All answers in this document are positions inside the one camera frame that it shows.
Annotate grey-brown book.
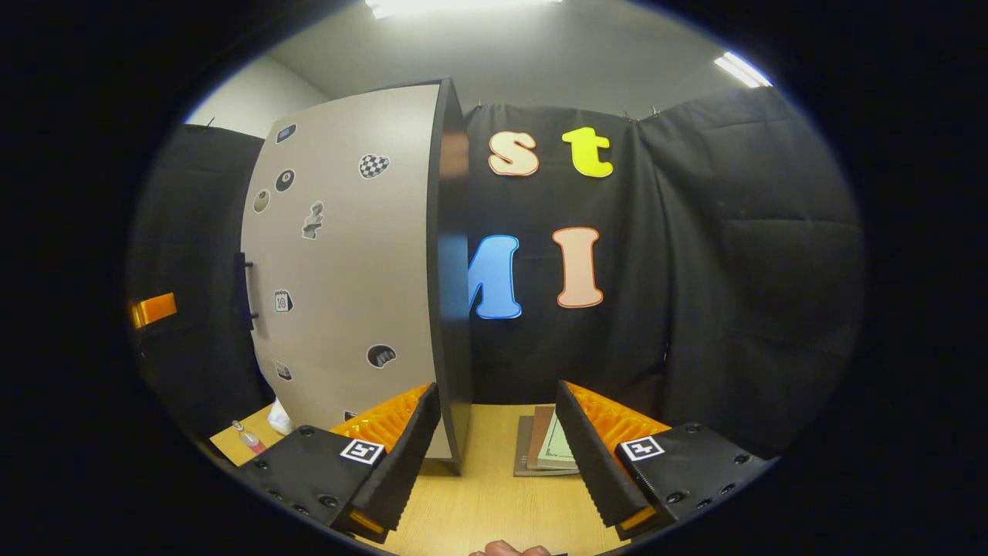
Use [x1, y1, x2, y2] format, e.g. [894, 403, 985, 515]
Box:
[514, 415, 581, 477]

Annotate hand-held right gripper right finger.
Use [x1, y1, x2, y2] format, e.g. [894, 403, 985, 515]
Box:
[554, 380, 777, 540]

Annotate long ceiling light panel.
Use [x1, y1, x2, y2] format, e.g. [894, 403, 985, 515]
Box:
[367, 0, 564, 20]

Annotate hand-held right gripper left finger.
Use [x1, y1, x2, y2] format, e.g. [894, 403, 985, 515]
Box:
[238, 382, 442, 544]

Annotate clear bottle with red label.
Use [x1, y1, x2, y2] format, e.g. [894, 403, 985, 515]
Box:
[232, 419, 267, 455]

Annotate black backdrop cloth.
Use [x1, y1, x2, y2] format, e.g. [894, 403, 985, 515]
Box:
[127, 86, 865, 456]

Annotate black door handle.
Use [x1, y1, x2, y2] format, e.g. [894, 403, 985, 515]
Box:
[234, 251, 257, 331]

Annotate beige cabinet door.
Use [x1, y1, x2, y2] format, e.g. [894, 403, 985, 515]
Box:
[241, 83, 441, 460]

